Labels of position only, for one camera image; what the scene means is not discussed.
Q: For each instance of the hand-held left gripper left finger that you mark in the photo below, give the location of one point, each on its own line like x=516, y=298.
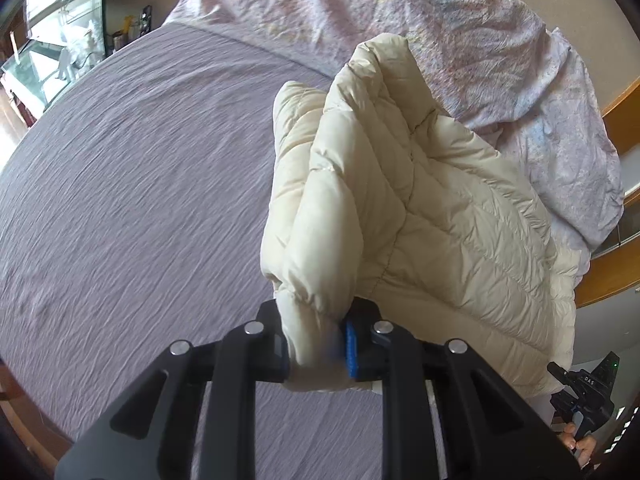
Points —
x=270, y=355

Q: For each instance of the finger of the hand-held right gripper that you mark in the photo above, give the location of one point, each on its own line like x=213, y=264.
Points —
x=560, y=374
x=561, y=407

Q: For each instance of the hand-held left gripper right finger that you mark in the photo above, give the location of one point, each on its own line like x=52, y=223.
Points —
x=351, y=350

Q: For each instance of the cream quilted down jacket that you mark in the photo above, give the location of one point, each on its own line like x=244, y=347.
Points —
x=425, y=210

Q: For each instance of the person's right hand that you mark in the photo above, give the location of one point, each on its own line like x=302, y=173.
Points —
x=582, y=450

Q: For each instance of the wooden framed glass door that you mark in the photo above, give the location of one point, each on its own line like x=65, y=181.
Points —
x=615, y=260

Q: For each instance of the bed with purple sheet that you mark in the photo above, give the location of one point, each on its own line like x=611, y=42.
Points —
x=140, y=185

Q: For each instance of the pink floral duvet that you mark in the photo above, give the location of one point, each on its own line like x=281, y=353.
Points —
x=475, y=35

